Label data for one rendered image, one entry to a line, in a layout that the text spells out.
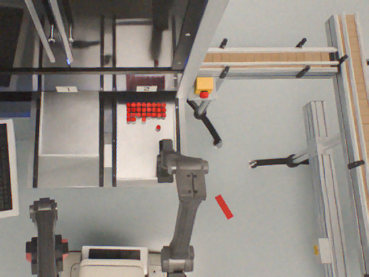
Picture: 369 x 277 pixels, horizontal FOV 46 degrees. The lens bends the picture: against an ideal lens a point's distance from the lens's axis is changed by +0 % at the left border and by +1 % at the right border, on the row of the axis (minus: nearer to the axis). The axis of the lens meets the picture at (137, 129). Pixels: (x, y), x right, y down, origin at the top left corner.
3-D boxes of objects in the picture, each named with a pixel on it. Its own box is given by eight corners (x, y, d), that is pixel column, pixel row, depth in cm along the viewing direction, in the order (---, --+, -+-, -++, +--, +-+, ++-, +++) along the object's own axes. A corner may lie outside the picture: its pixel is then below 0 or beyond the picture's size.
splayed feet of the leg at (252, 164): (247, 158, 280) (253, 153, 266) (323, 157, 281) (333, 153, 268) (248, 170, 278) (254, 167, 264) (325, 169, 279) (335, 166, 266)
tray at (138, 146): (117, 105, 195) (116, 102, 191) (174, 105, 195) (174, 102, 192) (116, 179, 186) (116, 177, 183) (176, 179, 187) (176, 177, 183)
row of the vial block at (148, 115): (126, 115, 193) (126, 112, 189) (165, 115, 194) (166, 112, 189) (126, 119, 193) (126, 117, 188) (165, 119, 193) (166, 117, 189)
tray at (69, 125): (43, 83, 196) (41, 80, 193) (99, 83, 197) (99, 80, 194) (39, 155, 188) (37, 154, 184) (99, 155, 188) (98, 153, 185)
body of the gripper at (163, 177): (172, 159, 180) (173, 153, 173) (172, 183, 176) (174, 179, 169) (156, 159, 180) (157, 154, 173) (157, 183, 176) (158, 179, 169)
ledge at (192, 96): (186, 72, 202) (187, 70, 200) (213, 72, 202) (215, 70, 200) (188, 100, 198) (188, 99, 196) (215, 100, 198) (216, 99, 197)
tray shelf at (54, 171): (32, 85, 198) (31, 84, 196) (182, 84, 200) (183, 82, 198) (27, 188, 186) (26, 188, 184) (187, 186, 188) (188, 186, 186)
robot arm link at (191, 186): (176, 189, 113) (213, 189, 114) (170, 153, 124) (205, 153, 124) (161, 277, 143) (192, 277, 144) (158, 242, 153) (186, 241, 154)
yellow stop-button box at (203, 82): (193, 79, 190) (196, 72, 183) (209, 79, 191) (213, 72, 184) (194, 95, 188) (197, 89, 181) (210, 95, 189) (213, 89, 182)
